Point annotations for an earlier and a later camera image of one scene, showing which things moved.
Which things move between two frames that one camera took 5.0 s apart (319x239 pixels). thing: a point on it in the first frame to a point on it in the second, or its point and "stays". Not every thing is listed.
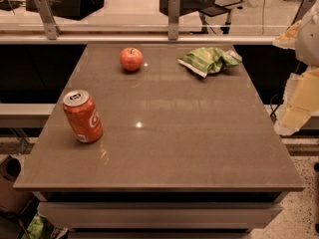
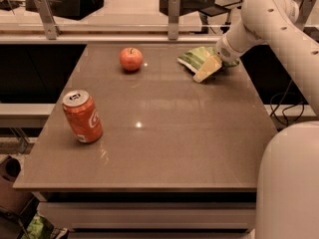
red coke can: (83, 116) stays
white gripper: (308, 39) to (225, 53)
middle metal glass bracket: (173, 15) stays
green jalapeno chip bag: (204, 61) stays
